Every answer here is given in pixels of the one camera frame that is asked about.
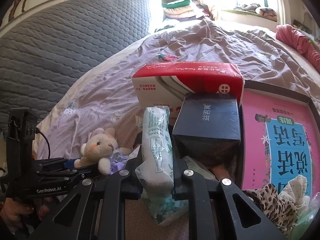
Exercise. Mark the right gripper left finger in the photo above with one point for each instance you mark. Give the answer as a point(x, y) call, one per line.
point(94, 209)

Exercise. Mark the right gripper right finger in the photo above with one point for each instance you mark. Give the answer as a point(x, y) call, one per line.
point(219, 209)

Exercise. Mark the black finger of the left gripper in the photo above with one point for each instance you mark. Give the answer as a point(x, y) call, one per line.
point(61, 168)

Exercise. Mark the cream plush rabbit toy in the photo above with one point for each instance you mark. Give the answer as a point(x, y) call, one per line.
point(102, 148)

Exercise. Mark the green white tissue pack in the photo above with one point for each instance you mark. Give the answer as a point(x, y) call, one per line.
point(156, 172)

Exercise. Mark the leopard print scrunchie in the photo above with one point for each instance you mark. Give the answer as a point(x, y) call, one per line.
point(280, 210)

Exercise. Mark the white floral scrunchie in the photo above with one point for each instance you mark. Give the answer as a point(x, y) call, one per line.
point(295, 192)

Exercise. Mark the person's left hand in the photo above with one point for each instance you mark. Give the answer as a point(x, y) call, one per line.
point(19, 220)

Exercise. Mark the lilac wrinkled bed sheet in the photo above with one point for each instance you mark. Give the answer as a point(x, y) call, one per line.
point(104, 96)

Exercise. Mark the dark blue small box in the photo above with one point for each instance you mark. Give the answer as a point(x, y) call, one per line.
point(207, 128)

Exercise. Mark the pink book tray box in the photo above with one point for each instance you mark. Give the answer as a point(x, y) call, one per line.
point(281, 141)

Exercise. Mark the grey quilted headboard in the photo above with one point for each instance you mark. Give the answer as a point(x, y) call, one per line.
point(45, 54)

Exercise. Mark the red white tissue box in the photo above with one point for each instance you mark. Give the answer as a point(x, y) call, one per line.
point(167, 84)

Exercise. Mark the strawberry embroidered patch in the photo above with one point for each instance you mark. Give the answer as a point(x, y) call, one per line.
point(167, 57)

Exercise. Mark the pink quilt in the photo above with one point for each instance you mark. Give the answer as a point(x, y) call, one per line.
point(298, 41)

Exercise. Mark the stack of folded blankets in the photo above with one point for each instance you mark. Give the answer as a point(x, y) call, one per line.
point(184, 10)

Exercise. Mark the clothes on window sill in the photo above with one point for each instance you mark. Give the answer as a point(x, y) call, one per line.
point(256, 8)

